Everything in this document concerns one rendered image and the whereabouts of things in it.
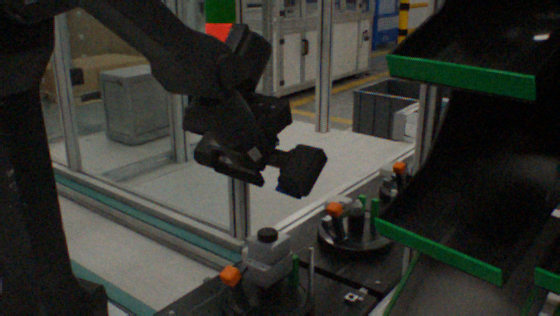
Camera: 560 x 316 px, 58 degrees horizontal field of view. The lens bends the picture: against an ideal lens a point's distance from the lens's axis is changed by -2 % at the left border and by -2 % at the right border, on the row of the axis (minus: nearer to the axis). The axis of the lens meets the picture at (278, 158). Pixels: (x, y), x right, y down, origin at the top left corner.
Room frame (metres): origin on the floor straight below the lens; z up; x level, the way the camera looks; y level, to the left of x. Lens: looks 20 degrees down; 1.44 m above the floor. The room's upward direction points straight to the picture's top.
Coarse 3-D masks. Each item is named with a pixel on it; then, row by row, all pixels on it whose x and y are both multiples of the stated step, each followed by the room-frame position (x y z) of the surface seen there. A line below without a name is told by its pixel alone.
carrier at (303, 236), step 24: (312, 216) 0.93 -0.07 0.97; (360, 216) 0.82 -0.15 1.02; (312, 240) 0.83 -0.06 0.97; (336, 240) 0.79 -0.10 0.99; (360, 240) 0.80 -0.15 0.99; (384, 240) 0.80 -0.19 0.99; (336, 264) 0.75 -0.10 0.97; (360, 264) 0.75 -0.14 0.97; (384, 264) 0.75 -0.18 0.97; (360, 288) 0.69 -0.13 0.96; (384, 288) 0.68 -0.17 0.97
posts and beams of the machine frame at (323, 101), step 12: (324, 0) 1.85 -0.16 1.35; (324, 12) 1.85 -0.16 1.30; (324, 24) 1.85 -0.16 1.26; (324, 36) 1.85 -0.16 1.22; (324, 48) 1.85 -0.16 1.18; (324, 60) 1.85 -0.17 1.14; (324, 72) 1.85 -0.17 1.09; (324, 84) 1.85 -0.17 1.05; (324, 96) 1.85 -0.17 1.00; (324, 108) 1.85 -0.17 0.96; (324, 120) 1.85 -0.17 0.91; (324, 132) 1.85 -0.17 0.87
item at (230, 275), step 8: (240, 264) 0.60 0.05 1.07; (224, 272) 0.57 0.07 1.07; (232, 272) 0.57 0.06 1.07; (240, 272) 0.58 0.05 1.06; (224, 280) 0.57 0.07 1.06; (232, 280) 0.56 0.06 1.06; (232, 288) 0.58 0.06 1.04; (240, 288) 0.58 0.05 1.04; (240, 296) 0.58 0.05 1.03; (240, 304) 0.58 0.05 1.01; (248, 304) 0.59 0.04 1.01
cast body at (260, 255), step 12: (264, 228) 0.65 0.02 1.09; (252, 240) 0.63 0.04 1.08; (264, 240) 0.62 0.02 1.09; (276, 240) 0.63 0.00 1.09; (288, 240) 0.64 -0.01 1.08; (252, 252) 0.63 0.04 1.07; (264, 252) 0.61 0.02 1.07; (276, 252) 0.62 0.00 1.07; (288, 252) 0.64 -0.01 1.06; (252, 264) 0.61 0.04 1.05; (264, 264) 0.61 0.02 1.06; (276, 264) 0.62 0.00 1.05; (288, 264) 0.64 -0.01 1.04; (252, 276) 0.61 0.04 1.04; (264, 276) 0.60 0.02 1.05; (276, 276) 0.62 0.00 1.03; (264, 288) 0.60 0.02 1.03
